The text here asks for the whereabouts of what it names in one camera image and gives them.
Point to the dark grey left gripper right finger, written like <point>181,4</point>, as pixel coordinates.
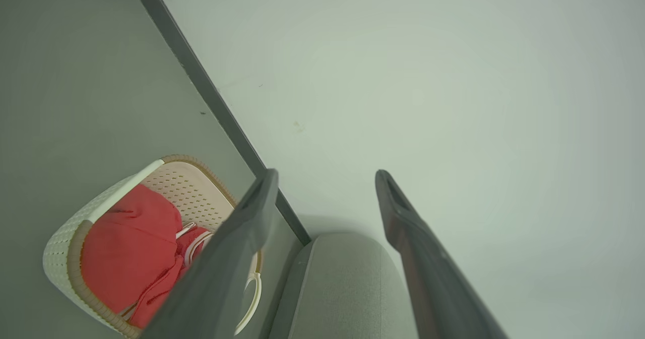
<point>433,278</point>

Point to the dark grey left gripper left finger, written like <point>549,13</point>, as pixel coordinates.
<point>216,278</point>

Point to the red jersey with white stripes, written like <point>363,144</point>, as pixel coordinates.
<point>197,243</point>

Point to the red shorts with white trim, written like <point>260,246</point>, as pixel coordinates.
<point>126,248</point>

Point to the grey fabric sofa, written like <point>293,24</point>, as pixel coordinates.
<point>342,288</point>

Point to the cream perforated laundry basket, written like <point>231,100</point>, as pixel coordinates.
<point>194,188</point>

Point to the black baseboard strip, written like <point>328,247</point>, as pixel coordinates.
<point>201,79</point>

